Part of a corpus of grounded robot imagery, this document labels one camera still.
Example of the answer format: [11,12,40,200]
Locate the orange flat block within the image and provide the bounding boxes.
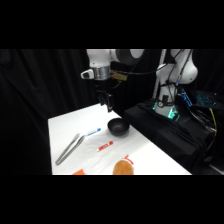
[72,168,87,176]

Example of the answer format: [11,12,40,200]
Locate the wrist camera with yellow mount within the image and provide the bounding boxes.
[110,69,128,82]

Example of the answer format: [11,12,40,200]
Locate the blue cable bundle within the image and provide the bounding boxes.
[177,88,194,108]

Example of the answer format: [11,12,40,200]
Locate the metal tongs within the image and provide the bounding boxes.
[54,133,86,167]

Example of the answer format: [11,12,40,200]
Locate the yellow cable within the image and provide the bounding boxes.
[207,107,219,137]

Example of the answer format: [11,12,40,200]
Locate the red pen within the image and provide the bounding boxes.
[96,140,115,153]

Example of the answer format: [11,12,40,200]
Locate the black bowl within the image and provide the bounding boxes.
[107,117,131,137]

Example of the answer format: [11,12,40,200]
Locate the backlit keyboard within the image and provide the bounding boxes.
[195,90,220,109]

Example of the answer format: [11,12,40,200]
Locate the blue pen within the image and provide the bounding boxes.
[85,127,102,138]

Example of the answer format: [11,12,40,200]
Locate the black curtain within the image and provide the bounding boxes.
[0,49,224,176]

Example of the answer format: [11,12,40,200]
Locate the black cloth covered stand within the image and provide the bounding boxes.
[122,99,215,175]

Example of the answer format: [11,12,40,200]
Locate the orange round object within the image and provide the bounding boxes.
[112,159,136,176]

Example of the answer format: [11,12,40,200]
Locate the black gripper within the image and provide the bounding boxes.
[94,79,115,114]

